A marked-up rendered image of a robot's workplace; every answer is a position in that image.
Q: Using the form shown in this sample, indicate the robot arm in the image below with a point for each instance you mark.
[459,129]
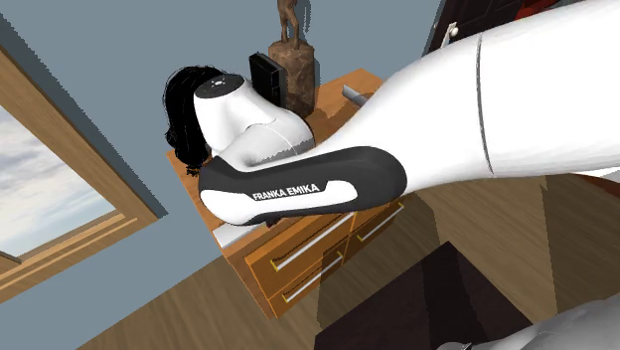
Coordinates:
[533,106]

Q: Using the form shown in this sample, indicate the wooden chest of drawers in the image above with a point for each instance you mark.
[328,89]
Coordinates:
[334,99]

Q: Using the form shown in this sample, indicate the grey metal bar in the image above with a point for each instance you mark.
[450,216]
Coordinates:
[354,94]

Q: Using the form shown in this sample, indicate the white flat sheet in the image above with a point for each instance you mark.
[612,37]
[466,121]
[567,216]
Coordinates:
[231,234]

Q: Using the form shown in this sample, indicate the brown figure on wooden stump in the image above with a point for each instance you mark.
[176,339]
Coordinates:
[298,72]

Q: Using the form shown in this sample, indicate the black box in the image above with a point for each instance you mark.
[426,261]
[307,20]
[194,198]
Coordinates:
[264,77]

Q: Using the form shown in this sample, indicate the black shaggy wig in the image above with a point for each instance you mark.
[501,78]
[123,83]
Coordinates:
[180,111]

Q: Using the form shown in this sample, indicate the wooden framed window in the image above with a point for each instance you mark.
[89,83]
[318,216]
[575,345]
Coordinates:
[43,194]

